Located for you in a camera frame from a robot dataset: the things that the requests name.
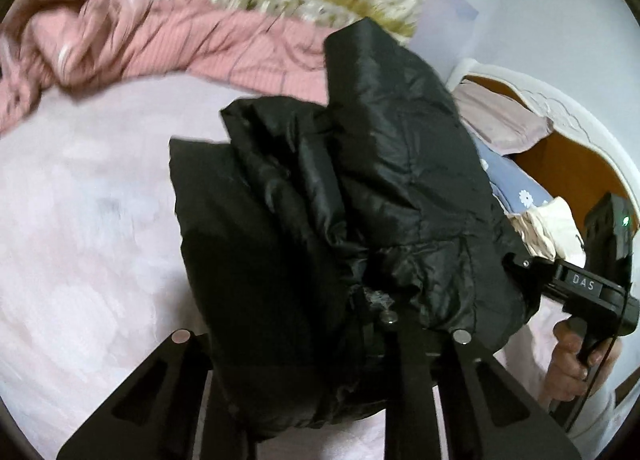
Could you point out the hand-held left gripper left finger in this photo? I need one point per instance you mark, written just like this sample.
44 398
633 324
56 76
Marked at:
190 355

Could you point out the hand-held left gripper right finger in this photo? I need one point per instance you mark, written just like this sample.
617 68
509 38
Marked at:
405 350

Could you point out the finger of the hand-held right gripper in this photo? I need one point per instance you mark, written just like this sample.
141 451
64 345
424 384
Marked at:
530 277

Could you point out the black puffer jacket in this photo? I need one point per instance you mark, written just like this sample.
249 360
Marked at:
350 190

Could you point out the person's right hand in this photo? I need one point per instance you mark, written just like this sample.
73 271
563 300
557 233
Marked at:
565 365

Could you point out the white cloth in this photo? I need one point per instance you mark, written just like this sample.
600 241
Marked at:
550 232

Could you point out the white and wood headboard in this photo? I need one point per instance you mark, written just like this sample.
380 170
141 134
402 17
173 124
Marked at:
575 169

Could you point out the blue floral pillow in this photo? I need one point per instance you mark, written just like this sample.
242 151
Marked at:
515 185

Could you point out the pink pillow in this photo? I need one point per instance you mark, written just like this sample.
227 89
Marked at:
500 119

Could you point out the pink checked quilt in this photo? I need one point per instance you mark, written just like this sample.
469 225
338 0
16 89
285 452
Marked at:
175 39

